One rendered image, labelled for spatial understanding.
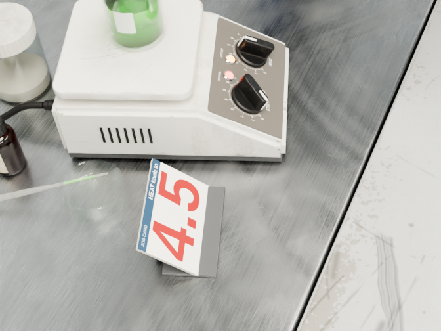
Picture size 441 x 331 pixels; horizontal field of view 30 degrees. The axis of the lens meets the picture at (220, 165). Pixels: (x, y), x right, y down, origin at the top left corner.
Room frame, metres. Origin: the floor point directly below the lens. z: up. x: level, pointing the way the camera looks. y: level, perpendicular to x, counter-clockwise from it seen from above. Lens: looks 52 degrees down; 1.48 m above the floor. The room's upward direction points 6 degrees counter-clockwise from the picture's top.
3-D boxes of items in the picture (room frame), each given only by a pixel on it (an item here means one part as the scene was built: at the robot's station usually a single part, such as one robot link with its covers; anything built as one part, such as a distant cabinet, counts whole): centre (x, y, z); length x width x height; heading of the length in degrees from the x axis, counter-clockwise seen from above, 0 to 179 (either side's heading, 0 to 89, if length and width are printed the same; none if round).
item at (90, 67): (0.53, 0.07, 0.98); 0.12 x 0.12 x 0.01; 81
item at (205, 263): (0.39, 0.04, 0.92); 0.09 x 0.06 x 0.04; 171
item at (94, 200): (0.43, 0.11, 0.91); 0.06 x 0.06 x 0.02
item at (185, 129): (0.53, 0.04, 0.94); 0.22 x 0.13 x 0.08; 81
